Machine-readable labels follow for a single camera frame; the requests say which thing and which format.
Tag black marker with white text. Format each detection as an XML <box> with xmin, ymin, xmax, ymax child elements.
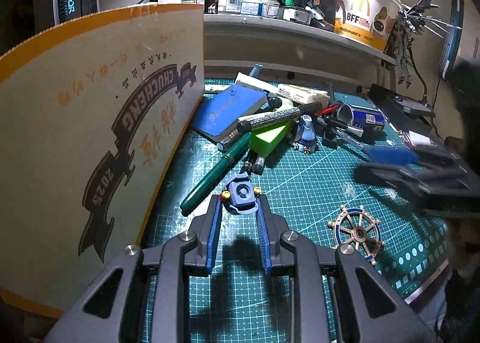
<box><xmin>237</xmin><ymin>102</ymin><xmax>323</xmax><ymax>134</ymax></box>

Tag green plastic block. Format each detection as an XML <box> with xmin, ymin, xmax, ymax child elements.
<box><xmin>248</xmin><ymin>119</ymin><xmax>295</xmax><ymax>157</ymax></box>

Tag cardboard box with logo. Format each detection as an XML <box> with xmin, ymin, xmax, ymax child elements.
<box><xmin>1</xmin><ymin>4</ymin><xmax>204</xmax><ymax>318</ymax></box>

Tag blue white can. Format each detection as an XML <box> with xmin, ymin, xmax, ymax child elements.
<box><xmin>337</xmin><ymin>104</ymin><xmax>386</xmax><ymax>133</ymax></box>

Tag green cutting mat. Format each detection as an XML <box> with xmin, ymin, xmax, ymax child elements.
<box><xmin>138</xmin><ymin>78</ymin><xmax>451</xmax><ymax>343</ymax></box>

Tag black box on desk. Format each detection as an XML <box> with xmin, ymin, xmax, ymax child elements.
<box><xmin>368</xmin><ymin>83</ymin><xmax>435</xmax><ymax>128</ymax></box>

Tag ship wheel ornament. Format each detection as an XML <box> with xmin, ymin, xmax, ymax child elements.
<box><xmin>327</xmin><ymin>205</ymin><xmax>385</xmax><ymax>266</ymax></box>

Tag small blue robot figure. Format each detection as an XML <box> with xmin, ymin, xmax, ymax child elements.
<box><xmin>220</xmin><ymin>172</ymin><xmax>261</xmax><ymax>215</ymax></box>

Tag blue notebook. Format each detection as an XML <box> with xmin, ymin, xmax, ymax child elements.
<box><xmin>190</xmin><ymin>84</ymin><xmax>267</xmax><ymax>143</ymax></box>

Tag blue cap paint jar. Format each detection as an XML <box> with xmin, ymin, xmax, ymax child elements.
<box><xmin>241</xmin><ymin>0</ymin><xmax>263</xmax><ymax>16</ymax></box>

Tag blue grey bottle figure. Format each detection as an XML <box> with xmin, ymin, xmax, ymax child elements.
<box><xmin>293</xmin><ymin>114</ymin><xmax>317</xmax><ymax>154</ymax></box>

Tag McDonald's paper bucket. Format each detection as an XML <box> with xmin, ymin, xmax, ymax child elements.
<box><xmin>334</xmin><ymin>0</ymin><xmax>403</xmax><ymax>52</ymax></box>

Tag black pen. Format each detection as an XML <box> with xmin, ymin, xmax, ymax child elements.
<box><xmin>316</xmin><ymin>117</ymin><xmax>369</xmax><ymax>156</ymax></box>

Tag white desk shelf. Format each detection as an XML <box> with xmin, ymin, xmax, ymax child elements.
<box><xmin>203</xmin><ymin>14</ymin><xmax>396</xmax><ymax>92</ymax></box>

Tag green fountain pen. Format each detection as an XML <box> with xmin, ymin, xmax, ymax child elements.
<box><xmin>180</xmin><ymin>133</ymin><xmax>251</xmax><ymax>217</ymax></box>

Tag white eraser packet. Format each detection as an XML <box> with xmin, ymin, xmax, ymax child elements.
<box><xmin>277</xmin><ymin>83</ymin><xmax>330</xmax><ymax>107</ymax></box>

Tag dark winged model figure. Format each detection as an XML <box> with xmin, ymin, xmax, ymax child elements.
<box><xmin>385</xmin><ymin>0</ymin><xmax>450</xmax><ymax>94</ymax></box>

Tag blue surfboard wall ornament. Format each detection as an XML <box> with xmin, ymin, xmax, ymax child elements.
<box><xmin>438</xmin><ymin>0</ymin><xmax>465</xmax><ymax>81</ymax></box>

